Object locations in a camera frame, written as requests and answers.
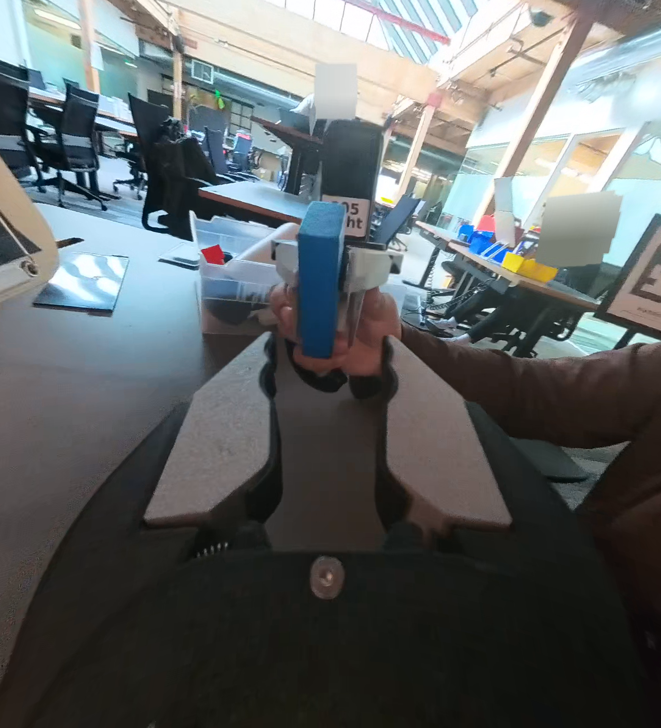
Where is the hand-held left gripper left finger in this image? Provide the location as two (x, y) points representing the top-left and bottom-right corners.
(143, 333), (285, 530)

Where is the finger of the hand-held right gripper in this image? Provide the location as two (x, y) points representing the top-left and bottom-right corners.
(345, 246), (405, 292)
(271, 238), (300, 284)

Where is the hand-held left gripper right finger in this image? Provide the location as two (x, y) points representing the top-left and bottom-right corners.
(376, 336), (514, 538)

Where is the blue rectangular block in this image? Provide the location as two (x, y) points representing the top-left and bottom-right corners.
(298, 201), (347, 359)

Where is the person's right forearm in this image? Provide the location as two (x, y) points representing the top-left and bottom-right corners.
(399, 323), (661, 450)

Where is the person's right hand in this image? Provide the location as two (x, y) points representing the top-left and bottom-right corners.
(267, 281), (403, 377)

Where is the clear plastic bin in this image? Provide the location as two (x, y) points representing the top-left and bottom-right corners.
(190, 210), (309, 336)

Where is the blue and black chair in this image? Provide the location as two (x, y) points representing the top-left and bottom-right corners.
(375, 196), (422, 246)

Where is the dark standing desk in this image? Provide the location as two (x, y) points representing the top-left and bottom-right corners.
(251, 116), (327, 195)

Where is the brown topped desk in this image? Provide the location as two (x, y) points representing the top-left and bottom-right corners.
(199, 181), (321, 226)

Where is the blue bin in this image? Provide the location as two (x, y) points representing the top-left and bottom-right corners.
(458, 224), (500, 255)

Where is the white standing sign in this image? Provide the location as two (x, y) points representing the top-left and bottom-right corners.
(493, 177), (517, 246)

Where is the small yellow bin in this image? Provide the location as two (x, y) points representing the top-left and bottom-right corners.
(501, 252), (559, 283)

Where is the long desk with bins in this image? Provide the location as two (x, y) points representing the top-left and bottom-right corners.
(415, 221), (600, 356)

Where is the flat glossy black pad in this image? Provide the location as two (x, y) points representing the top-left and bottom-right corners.
(33, 252), (130, 315)

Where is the person's brown sweater torso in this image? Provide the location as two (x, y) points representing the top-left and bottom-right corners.
(578, 441), (661, 728)

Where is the black office chair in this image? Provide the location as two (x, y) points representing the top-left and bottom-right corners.
(0, 48), (47, 193)
(46, 82), (111, 212)

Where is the computer monitor with silver stand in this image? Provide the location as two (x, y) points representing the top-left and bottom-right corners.
(0, 111), (60, 373)

